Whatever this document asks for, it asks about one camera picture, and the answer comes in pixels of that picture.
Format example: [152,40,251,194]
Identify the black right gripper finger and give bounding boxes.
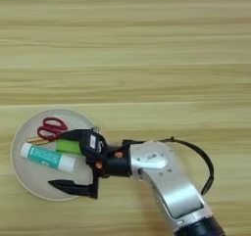
[47,178,93,198]
[57,127,94,143]

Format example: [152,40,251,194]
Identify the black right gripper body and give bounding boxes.
[85,139,133,200]

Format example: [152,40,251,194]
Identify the red handled scissors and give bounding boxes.
[36,117,70,142]

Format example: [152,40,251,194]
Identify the white teal glue stick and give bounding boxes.
[20,142,76,174]

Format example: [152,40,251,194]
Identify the green rectangular eraser block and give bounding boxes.
[55,139,84,157]

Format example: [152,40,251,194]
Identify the black box with white label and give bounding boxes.
[79,127,109,162]

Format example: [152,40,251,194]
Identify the beige round plate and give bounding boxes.
[10,108,99,203]

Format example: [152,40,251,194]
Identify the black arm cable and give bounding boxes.
[122,136,216,197]

